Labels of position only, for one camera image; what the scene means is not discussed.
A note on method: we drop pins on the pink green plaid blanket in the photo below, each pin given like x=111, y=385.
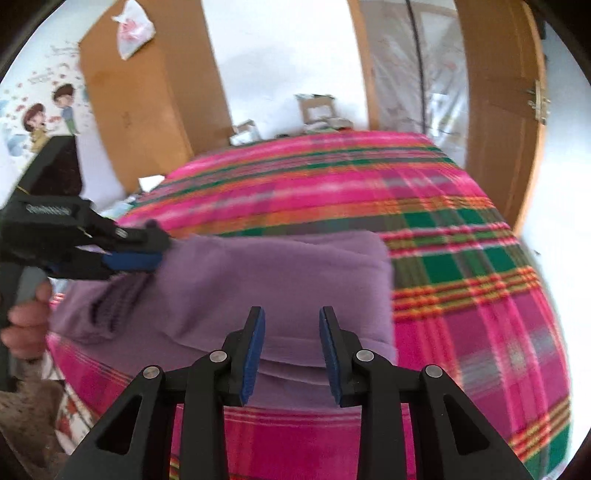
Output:
x=461, y=300

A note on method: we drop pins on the wooden door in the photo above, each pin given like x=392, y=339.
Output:
x=503, y=115

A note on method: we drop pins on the metal door lock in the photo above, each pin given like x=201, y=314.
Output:
x=538, y=104

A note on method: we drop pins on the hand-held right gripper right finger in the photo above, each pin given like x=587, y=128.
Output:
x=332, y=364

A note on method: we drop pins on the white cardboard box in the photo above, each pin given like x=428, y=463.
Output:
x=244, y=133

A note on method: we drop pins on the brown cardboard box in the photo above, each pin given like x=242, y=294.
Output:
x=316, y=110

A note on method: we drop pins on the purple fleece garment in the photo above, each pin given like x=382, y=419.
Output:
x=277, y=286

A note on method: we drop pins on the wooden wardrobe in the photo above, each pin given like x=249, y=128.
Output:
x=147, y=115

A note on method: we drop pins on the person's left hand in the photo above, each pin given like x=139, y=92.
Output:
x=27, y=327

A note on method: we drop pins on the clear plastic curtain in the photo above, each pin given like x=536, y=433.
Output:
x=438, y=78

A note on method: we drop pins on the cartoon wall sticker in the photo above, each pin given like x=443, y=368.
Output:
x=41, y=120

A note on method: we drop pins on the person's left forearm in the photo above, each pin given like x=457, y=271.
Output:
x=32, y=406

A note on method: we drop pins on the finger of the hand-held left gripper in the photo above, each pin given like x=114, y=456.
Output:
x=134, y=237
x=134, y=262

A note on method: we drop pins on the red-printed white plastic bag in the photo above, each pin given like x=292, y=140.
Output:
x=134, y=27

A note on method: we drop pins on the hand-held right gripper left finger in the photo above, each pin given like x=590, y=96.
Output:
x=253, y=364

